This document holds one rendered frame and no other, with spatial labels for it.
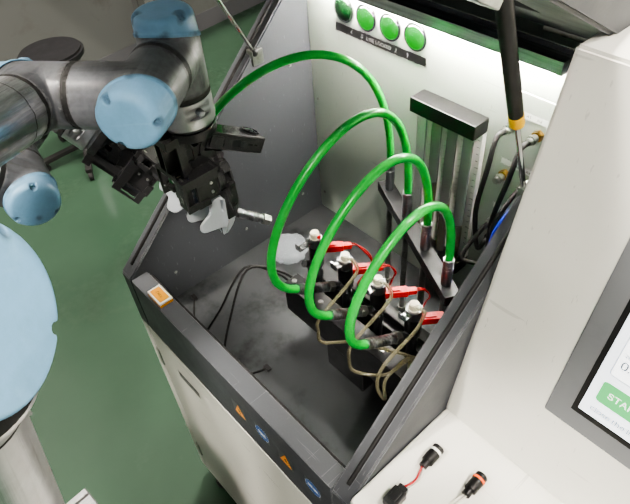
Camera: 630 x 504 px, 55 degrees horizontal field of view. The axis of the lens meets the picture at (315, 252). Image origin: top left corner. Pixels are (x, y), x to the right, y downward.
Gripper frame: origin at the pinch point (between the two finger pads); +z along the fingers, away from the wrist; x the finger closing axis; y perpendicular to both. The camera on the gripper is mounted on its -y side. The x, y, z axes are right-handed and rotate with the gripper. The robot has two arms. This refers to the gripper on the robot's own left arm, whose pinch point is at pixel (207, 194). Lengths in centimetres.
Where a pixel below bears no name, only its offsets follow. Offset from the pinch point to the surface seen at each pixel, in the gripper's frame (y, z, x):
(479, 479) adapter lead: -5, 48, 41
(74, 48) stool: 67, -44, -209
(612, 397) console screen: -28, 44, 46
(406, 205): -20.4, 29.6, -0.7
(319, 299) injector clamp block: 3.9, 29.3, 2.2
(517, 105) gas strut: -44, 12, 33
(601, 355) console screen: -31, 40, 43
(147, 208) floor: 98, 23, -172
